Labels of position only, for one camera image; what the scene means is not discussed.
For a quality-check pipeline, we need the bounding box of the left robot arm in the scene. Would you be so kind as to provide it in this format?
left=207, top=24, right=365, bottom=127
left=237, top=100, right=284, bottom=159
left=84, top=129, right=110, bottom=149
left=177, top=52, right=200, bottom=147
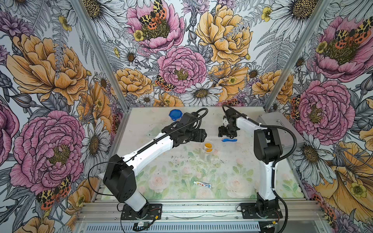
left=103, top=108, right=208, bottom=213

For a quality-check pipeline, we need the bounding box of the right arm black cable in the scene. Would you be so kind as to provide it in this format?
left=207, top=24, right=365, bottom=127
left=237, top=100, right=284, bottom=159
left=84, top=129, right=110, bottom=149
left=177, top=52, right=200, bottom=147
left=222, top=104, right=297, bottom=233

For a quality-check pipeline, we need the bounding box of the toothpaste tube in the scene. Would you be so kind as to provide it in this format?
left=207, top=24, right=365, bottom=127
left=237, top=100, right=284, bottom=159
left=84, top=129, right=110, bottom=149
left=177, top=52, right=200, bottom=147
left=193, top=181, right=211, bottom=188

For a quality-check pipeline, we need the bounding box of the blue toothbrush case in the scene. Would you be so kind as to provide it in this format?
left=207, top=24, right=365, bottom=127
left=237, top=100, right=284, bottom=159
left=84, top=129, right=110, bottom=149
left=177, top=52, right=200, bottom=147
left=221, top=138, right=237, bottom=142

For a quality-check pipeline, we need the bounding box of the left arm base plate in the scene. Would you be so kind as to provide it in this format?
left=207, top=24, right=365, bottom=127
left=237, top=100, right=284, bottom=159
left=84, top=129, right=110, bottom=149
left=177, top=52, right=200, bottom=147
left=120, top=203, right=163, bottom=220

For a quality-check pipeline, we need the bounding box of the blue lid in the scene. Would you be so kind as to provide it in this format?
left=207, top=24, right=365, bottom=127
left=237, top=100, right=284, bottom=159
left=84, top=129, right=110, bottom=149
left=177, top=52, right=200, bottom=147
left=169, top=109, right=183, bottom=121

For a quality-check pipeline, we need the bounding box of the clear plastic cup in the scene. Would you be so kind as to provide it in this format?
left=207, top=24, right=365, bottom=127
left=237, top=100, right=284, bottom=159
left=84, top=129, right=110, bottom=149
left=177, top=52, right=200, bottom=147
left=199, top=141, right=214, bottom=162

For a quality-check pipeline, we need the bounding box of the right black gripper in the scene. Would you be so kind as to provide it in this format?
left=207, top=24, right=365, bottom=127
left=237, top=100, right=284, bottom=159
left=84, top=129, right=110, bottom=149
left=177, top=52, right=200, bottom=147
left=219, top=123, right=240, bottom=138

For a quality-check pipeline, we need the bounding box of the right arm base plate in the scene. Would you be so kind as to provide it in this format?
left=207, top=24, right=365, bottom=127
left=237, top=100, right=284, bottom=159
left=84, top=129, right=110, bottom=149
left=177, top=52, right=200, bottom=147
left=239, top=203, right=283, bottom=220

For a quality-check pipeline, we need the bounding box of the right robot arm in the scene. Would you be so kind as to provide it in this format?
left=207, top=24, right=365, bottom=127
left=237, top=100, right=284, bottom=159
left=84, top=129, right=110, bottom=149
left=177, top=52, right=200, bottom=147
left=218, top=105, right=283, bottom=218

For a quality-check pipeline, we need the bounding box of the silver metal case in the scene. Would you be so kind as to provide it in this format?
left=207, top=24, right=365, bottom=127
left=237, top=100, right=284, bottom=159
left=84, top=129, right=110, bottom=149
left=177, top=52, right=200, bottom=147
left=257, top=112, right=305, bottom=155

